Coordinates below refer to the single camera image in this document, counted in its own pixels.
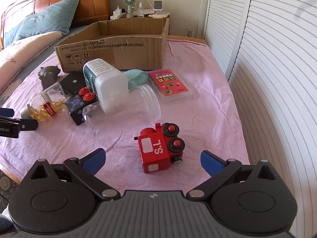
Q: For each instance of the green desk fan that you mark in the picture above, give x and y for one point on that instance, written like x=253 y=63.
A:
x=129 y=4

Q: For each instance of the wooden headboard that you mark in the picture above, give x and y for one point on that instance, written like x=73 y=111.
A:
x=88 y=11

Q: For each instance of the white power strip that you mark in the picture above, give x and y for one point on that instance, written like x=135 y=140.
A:
x=117 y=14

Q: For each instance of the red refill card box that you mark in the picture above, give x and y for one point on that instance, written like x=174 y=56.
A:
x=168 y=85

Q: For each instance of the blue pillow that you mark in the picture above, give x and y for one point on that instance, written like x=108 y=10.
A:
x=56 y=17

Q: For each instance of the black toy cube red buttons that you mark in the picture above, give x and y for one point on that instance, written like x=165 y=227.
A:
x=78 y=102

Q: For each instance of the wall socket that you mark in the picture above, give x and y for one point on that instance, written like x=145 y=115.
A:
x=189 y=33

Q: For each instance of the cardboard box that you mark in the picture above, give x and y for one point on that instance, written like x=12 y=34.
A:
x=129 y=43

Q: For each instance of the small clear bottle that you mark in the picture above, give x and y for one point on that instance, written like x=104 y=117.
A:
x=140 y=10

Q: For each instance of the red toy train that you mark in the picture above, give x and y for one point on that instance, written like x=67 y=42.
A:
x=160 y=147

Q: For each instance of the blue bed sheet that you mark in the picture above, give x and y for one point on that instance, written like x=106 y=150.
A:
x=31 y=66

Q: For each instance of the white medical wipes canister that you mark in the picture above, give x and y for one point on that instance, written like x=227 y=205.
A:
x=109 y=84

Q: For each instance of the white smart display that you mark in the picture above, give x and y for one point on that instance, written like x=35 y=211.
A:
x=158 y=5

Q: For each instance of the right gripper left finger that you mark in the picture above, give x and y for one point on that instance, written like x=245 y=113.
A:
x=82 y=172

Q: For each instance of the white louvered wardrobe door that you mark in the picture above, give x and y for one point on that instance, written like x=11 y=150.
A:
x=267 y=51

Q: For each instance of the bottle of yellow capsules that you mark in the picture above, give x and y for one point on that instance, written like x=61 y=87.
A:
x=46 y=104

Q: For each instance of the teal earbud case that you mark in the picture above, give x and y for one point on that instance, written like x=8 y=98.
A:
x=136 y=78

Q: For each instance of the black case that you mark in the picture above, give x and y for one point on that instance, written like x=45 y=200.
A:
x=73 y=82

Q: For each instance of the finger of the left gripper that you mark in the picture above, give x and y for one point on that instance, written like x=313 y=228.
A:
x=28 y=124
x=6 y=112

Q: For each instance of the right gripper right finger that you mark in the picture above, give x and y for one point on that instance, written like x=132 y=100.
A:
x=222 y=173

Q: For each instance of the clear plastic jar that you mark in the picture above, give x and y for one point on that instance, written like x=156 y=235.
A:
x=139 y=110

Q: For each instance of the grey toy elephant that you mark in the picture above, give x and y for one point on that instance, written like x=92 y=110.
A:
x=48 y=76

